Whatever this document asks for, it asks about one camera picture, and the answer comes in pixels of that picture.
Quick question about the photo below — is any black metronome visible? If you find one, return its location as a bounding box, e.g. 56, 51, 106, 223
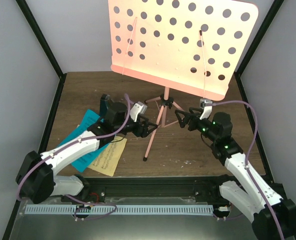
99, 94, 117, 118

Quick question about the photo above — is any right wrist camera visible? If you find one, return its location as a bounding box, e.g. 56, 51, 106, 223
199, 98, 213, 120

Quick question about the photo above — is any light blue slotted cable duct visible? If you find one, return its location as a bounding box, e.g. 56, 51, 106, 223
24, 204, 214, 216

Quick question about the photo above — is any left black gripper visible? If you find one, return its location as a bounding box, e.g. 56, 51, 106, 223
114, 114, 158, 138

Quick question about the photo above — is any blue sheet music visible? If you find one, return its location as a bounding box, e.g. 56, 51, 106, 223
55, 108, 118, 173

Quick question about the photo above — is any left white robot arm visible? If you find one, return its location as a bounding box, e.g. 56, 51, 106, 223
15, 100, 158, 204

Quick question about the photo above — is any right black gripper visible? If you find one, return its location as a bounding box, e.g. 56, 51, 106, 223
175, 108, 218, 143

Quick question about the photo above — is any yellow sheet music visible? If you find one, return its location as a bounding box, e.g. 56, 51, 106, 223
87, 136, 127, 177

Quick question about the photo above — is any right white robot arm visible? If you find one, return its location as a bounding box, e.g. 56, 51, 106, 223
175, 107, 296, 240

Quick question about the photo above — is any pink music stand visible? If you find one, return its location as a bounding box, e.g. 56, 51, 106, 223
107, 0, 260, 162

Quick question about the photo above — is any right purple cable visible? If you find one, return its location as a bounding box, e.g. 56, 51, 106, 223
211, 100, 286, 240

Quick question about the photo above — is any black aluminium frame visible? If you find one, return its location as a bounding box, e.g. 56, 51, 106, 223
1, 0, 296, 240

